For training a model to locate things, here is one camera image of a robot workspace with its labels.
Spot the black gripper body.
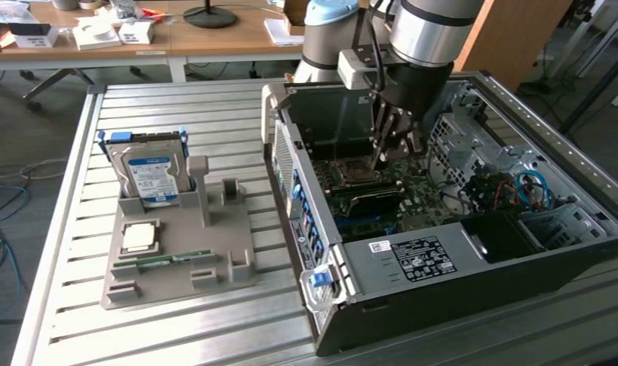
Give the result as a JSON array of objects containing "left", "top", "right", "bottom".
[{"left": 376, "top": 59, "right": 457, "bottom": 116}]

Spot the graphics card with metal bracket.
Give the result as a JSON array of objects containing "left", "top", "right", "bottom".
[{"left": 332, "top": 185, "right": 406, "bottom": 223}]

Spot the metal CPU socket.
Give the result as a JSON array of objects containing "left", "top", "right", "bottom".
[{"left": 332, "top": 158, "right": 386, "bottom": 188}]

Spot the green motherboard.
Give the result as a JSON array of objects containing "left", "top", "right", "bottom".
[{"left": 307, "top": 136, "right": 475, "bottom": 245}]

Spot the blue expansion slot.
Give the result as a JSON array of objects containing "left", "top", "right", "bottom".
[{"left": 336, "top": 215, "right": 384, "bottom": 226}]

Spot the wooden cabinet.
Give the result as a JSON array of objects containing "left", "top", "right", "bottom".
[{"left": 453, "top": 0, "right": 577, "bottom": 92}]

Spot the white paper stack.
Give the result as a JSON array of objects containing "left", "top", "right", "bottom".
[{"left": 264, "top": 18, "right": 306, "bottom": 47}]

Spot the brown cardboard box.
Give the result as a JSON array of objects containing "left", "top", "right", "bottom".
[{"left": 282, "top": 0, "right": 311, "bottom": 27}]

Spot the grey power supply unit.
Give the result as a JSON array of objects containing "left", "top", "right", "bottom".
[{"left": 338, "top": 223, "right": 491, "bottom": 297}]

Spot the silver disk bay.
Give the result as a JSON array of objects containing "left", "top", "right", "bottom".
[{"left": 515, "top": 201, "right": 609, "bottom": 252}]

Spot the wooden desk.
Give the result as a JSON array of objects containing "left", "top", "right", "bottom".
[
  {"left": 170, "top": 0, "right": 450, "bottom": 83},
  {"left": 0, "top": 0, "right": 174, "bottom": 73}
]

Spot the blue case latch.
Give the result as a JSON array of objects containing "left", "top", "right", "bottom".
[{"left": 310, "top": 269, "right": 336, "bottom": 290}]

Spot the black round lamp base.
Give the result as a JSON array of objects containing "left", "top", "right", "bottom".
[{"left": 183, "top": 0, "right": 238, "bottom": 30}]

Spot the open black PC case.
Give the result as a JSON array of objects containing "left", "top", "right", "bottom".
[{"left": 260, "top": 69, "right": 618, "bottom": 358}]

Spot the hard disk in blue caddy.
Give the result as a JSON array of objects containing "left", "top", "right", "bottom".
[{"left": 96, "top": 127, "right": 195, "bottom": 209}]

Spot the grey plastic parts rack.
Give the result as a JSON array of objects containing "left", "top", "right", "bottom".
[{"left": 99, "top": 154, "right": 262, "bottom": 312}]

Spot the white labelled box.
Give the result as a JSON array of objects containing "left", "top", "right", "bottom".
[{"left": 118, "top": 21, "right": 156, "bottom": 46}]

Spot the silver CPU chip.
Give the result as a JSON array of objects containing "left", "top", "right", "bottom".
[{"left": 120, "top": 223, "right": 160, "bottom": 252}]

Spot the white box with tape roll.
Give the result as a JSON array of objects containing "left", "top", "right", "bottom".
[{"left": 72, "top": 17, "right": 123, "bottom": 51}]

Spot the white box with black insert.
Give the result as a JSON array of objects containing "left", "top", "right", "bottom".
[{"left": 7, "top": 22, "right": 60, "bottom": 50}]

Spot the clear plastic bag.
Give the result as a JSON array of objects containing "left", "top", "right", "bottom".
[{"left": 0, "top": 0, "right": 41, "bottom": 24}]

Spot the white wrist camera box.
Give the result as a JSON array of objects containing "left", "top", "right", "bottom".
[{"left": 336, "top": 48, "right": 391, "bottom": 92}]

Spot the black camera cable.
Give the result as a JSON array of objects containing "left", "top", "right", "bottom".
[{"left": 367, "top": 0, "right": 391, "bottom": 92}]

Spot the red wire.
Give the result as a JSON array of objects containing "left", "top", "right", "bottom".
[{"left": 495, "top": 178, "right": 518, "bottom": 207}]

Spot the blue data wire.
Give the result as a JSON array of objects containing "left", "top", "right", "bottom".
[{"left": 511, "top": 169, "right": 557, "bottom": 214}]

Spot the grey floor cable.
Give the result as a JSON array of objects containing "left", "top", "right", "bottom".
[{"left": 0, "top": 158, "right": 69, "bottom": 181}]

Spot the blue floor cable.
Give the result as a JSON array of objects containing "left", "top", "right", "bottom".
[{"left": 0, "top": 173, "right": 32, "bottom": 327}]

